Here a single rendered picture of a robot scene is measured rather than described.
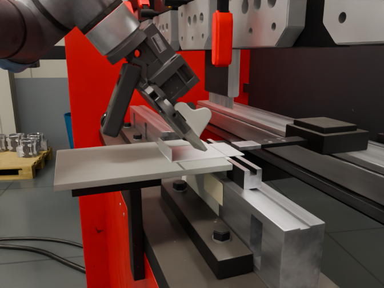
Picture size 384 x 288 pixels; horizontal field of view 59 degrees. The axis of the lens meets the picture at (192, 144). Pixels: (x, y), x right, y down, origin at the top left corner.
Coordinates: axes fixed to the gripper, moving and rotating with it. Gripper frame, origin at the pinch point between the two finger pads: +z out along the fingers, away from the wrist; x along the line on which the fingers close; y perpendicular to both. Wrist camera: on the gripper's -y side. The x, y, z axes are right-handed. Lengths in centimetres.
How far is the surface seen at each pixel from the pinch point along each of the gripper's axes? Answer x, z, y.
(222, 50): -15.7, -13.4, 8.4
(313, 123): -0.4, 14.5, 20.9
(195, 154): -2.1, 0.9, -1.0
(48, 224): 186, 54, -95
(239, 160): -6.3, 5.2, 3.6
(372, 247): 85, 174, 54
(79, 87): 86, -12, -10
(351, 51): 23, 23, 53
